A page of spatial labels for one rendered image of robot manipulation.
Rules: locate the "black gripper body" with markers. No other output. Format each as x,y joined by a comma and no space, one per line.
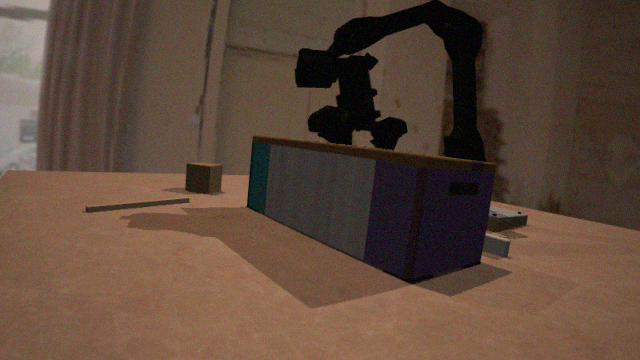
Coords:
357,110

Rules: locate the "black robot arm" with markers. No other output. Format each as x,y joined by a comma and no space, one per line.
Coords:
462,36

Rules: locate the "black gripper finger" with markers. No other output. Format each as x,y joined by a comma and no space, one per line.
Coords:
339,133
388,141

